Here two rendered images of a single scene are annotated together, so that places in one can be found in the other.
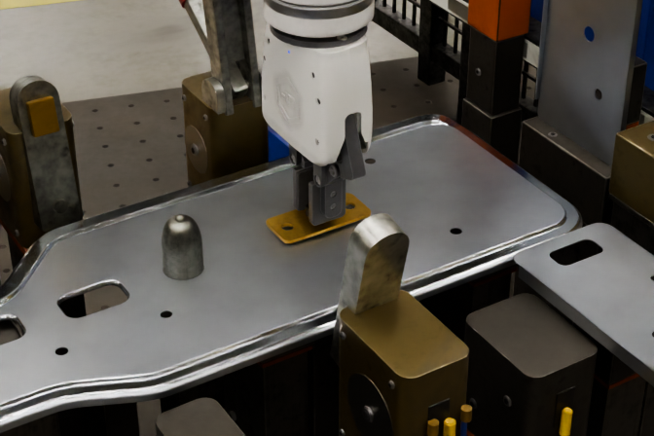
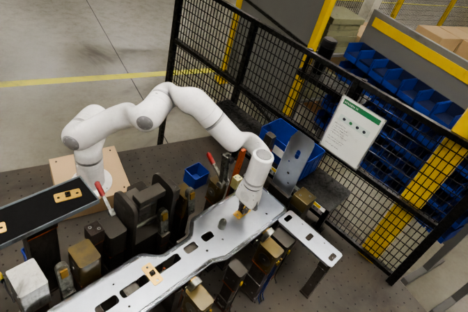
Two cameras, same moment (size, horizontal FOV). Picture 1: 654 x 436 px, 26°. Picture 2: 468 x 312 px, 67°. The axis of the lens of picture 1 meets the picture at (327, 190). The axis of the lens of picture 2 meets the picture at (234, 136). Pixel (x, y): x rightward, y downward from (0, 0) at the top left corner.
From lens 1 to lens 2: 76 cm
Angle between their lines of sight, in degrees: 20
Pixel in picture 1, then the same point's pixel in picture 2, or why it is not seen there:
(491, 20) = not seen: hidden behind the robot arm
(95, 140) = (154, 159)
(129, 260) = (210, 225)
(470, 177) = (264, 198)
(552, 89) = (276, 178)
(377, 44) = not seen: hidden behind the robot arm
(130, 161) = (164, 165)
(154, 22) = (122, 88)
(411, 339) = (274, 248)
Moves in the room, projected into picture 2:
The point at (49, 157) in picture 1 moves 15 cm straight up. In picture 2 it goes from (191, 202) to (197, 177)
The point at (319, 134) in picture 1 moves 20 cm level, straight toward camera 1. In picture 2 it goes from (251, 205) to (267, 248)
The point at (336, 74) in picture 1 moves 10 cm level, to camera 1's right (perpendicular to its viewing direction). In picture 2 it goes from (258, 196) to (280, 195)
